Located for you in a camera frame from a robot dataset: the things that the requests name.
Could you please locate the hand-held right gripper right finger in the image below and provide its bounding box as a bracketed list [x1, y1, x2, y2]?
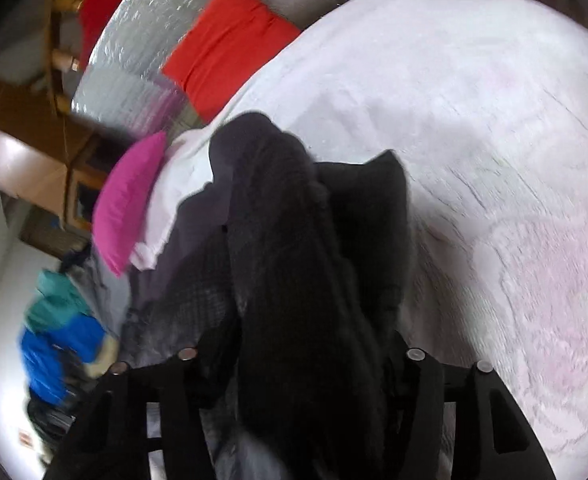
[389, 332, 557, 480]

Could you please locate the white blanket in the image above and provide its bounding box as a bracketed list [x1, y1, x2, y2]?
[129, 0, 588, 471]

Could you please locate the grey coat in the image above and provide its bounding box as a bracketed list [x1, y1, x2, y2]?
[81, 255, 140, 356]

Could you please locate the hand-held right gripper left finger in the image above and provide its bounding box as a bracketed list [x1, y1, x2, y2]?
[41, 320, 239, 480]

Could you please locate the blue jacket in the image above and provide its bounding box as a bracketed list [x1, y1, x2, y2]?
[20, 315, 107, 406]

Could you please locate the teal jacket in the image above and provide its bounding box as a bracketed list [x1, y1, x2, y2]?
[26, 270, 92, 333]

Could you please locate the red pillow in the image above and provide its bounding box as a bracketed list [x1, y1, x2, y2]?
[160, 0, 302, 123]

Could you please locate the wooden cabinet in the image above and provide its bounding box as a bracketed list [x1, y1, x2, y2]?
[64, 130, 130, 233]

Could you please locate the silver foil panel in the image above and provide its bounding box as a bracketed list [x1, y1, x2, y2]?
[70, 0, 339, 136]

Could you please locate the black shiny jacket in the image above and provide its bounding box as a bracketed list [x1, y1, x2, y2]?
[26, 385, 95, 456]

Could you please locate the black puffer jacket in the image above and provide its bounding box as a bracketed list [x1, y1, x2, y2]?
[129, 112, 415, 480]

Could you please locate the pink pillow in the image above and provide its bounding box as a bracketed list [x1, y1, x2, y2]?
[92, 131, 168, 277]

